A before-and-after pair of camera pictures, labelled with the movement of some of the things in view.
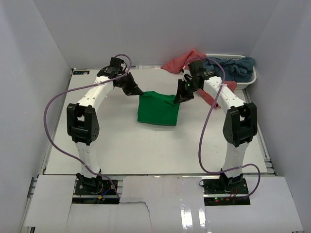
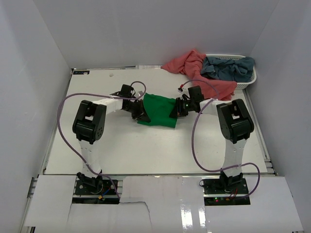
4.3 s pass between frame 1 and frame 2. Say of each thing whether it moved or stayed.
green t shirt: stayed
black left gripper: moved
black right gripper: moved
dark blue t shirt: stayed
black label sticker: stayed
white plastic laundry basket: stayed
